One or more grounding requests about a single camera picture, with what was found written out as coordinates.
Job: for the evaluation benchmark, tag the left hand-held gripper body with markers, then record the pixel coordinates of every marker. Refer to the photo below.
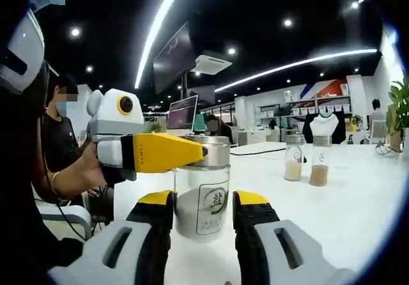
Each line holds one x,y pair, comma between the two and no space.
108,112

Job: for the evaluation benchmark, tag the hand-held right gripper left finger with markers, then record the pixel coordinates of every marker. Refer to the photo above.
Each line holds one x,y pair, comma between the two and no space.
150,253

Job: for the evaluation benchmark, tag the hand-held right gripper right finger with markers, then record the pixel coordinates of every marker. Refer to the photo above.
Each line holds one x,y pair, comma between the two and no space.
255,256

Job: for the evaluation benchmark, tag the small seasoning bottle white contents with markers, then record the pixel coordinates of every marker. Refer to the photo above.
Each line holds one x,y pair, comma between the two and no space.
204,202

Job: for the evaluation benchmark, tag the tall seasoning bottle beige contents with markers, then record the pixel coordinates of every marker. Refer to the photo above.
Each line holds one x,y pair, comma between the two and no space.
293,170

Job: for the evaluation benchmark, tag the tall seasoning bottle brown contents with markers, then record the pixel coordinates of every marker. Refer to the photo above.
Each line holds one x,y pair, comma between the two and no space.
319,176

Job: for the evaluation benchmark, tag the person's right hand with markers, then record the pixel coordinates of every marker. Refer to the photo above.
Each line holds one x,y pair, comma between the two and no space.
228,282

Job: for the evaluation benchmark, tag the person's left hand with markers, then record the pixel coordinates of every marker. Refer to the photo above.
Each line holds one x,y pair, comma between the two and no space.
87,170

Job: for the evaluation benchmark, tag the long ceiling light strip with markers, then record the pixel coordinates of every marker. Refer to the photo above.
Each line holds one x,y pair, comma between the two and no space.
138,80
367,51

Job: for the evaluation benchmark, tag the silver laptop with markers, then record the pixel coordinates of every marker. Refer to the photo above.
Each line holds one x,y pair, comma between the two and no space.
182,112

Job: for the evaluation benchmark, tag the teal chair back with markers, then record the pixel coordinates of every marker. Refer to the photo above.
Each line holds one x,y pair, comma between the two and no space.
199,122

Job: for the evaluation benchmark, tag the hanging black display screen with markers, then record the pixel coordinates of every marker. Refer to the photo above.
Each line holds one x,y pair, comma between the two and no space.
172,58

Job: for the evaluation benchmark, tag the white chair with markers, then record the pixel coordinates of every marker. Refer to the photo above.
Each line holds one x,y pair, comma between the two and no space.
70,214

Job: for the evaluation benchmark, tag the ceiling air conditioner unit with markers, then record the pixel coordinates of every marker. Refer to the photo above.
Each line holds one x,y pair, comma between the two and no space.
211,63

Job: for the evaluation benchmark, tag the white chest device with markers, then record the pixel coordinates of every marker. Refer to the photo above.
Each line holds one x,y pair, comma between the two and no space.
19,58

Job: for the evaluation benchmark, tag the storage shelf with white bins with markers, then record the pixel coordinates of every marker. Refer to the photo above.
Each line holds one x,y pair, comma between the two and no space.
306,107

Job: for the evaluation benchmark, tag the small potted plant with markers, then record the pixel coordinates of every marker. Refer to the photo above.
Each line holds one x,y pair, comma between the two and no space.
356,120

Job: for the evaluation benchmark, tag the grey office chair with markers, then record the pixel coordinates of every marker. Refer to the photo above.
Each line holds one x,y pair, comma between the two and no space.
378,131

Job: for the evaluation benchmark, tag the group of ceiling spotlights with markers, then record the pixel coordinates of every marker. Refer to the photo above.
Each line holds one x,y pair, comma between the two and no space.
287,22

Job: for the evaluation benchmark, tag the brown paper bag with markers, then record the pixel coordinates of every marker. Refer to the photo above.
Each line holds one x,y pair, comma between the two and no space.
394,138

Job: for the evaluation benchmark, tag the green potted plant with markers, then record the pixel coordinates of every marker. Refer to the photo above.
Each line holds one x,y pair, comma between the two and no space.
399,106

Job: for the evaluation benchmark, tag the dark wall screen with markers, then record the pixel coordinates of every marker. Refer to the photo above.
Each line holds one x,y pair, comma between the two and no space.
203,95

